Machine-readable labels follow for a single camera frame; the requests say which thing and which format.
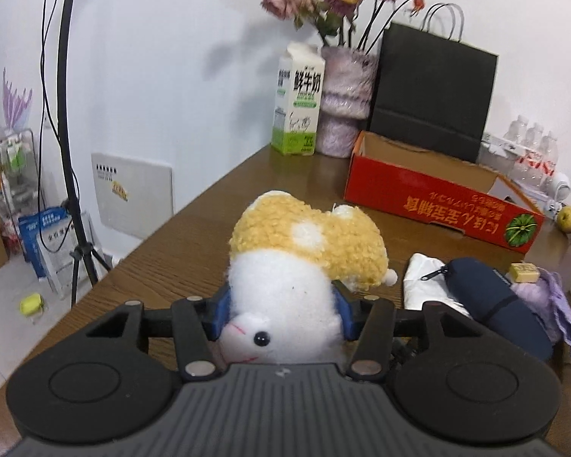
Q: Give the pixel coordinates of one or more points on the red cardboard box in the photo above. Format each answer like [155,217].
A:
[433,188]

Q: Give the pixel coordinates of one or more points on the small white fan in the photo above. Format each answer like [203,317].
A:
[558,186]

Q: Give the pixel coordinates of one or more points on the milk carton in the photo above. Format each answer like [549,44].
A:
[298,98]

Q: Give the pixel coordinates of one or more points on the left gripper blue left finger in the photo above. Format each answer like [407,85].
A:
[221,301]

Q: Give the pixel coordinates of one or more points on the purple textured vase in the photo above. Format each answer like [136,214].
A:
[345,105]

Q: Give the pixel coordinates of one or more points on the yellow soap block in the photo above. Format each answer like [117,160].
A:
[523,272]

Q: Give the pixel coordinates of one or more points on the dried rose bouquet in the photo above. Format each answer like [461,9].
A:
[349,21]

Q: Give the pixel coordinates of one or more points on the green yellow apple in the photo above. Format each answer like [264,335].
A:
[563,219]

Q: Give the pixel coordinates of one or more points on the purple cloth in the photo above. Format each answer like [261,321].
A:
[548,302]

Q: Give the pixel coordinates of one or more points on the yellow white plush toy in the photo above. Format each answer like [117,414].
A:
[285,256]

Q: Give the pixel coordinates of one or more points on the metal wire rack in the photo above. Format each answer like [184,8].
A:
[19,193]

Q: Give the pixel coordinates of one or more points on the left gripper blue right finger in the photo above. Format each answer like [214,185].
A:
[348,308]

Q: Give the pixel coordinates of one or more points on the blue white package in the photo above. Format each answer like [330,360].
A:
[39,232]

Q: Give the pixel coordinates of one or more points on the water bottle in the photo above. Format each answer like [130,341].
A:
[517,130]
[533,137]
[548,149]

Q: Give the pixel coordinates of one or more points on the yellow green floor object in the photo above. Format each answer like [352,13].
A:
[31,305]

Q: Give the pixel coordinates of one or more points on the white cloth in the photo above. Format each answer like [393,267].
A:
[422,282]

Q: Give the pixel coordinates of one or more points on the black paper shopping bag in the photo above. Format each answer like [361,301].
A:
[432,92]

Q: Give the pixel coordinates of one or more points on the navy blue pouch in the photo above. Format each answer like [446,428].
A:
[486,295]

